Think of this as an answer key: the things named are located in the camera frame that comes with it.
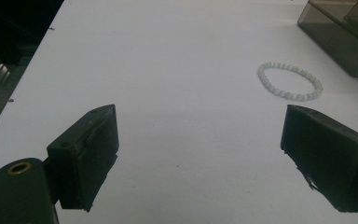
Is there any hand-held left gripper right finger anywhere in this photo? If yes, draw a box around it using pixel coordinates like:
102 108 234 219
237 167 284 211
280 104 358 214

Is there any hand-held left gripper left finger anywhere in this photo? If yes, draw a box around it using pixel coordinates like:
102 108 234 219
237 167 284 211
46 104 120 213

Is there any white bead bracelet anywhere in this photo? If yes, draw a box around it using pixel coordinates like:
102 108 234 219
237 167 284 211
256 61 324 102

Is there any smoky transparent plastic box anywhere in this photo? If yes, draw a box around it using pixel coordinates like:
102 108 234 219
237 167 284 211
296 0 358 78

